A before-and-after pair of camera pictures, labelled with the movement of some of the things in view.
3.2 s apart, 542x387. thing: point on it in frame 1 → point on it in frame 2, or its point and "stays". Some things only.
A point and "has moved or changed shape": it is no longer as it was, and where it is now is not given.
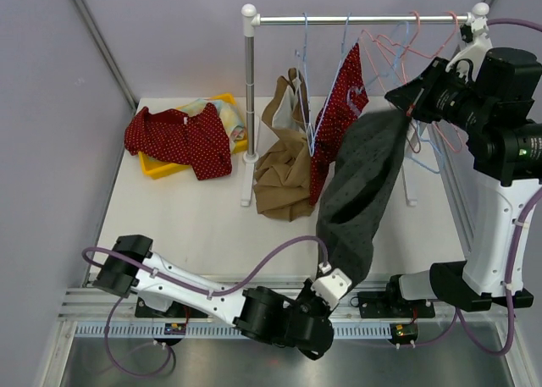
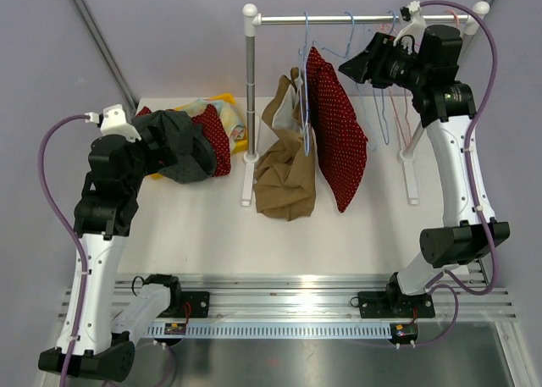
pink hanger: (418, 151) → (406, 144)
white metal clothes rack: (250, 18) stays
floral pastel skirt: (232, 125) stays
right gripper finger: (408, 96) → (356, 68)
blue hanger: (415, 123) → (375, 103)
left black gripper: (325, 310) → (160, 157)
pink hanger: (460, 149) has moved or changed shape
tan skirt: (283, 175) stays
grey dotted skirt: (367, 156) → (174, 147)
